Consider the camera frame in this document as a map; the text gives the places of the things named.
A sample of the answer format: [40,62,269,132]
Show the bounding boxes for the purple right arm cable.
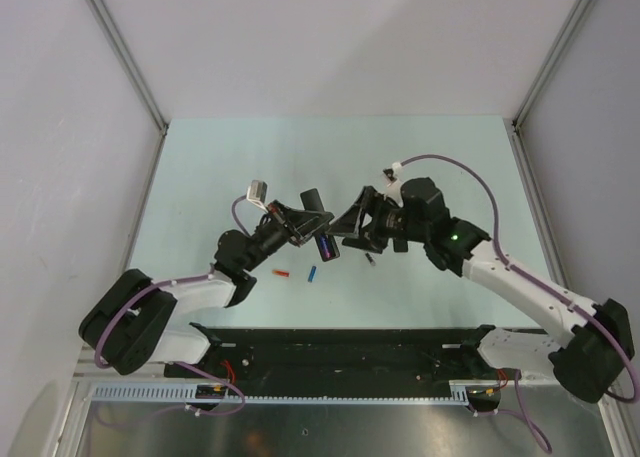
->
[399,153,640,403]

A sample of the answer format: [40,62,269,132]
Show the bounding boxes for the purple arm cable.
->
[93,196,251,371]
[399,153,640,403]

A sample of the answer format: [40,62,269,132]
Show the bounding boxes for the blue magenta battery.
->
[320,235,335,261]

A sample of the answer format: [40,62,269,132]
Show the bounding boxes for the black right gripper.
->
[326,186,429,254]

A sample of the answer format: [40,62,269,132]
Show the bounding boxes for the light blue battery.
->
[307,265,317,283]

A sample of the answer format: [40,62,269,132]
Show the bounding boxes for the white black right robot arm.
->
[328,178,635,403]

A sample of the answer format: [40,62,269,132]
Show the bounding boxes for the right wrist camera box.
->
[383,162,404,207]

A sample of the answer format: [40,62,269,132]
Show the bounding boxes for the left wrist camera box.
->
[246,180,268,209]

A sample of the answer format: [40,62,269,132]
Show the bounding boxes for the aluminium frame post left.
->
[85,0,169,137]

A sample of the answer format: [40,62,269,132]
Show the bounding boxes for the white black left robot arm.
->
[78,200,333,377]

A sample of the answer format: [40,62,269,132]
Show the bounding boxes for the black remote control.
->
[300,188,340,262]

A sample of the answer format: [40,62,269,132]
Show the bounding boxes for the aluminium frame post right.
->
[511,0,598,132]

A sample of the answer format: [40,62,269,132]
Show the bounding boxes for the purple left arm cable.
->
[93,196,251,371]

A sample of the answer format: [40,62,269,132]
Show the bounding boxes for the black silver battery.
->
[364,252,376,267]

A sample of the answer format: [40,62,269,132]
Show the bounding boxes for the aluminium frame post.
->
[85,0,169,137]
[511,0,598,132]

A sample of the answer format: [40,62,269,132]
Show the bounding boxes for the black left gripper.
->
[241,200,333,272]

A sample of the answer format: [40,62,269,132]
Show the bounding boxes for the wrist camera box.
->
[246,180,268,209]
[383,162,404,207]

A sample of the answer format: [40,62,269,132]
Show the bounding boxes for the grey slotted cable duct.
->
[89,381,488,405]

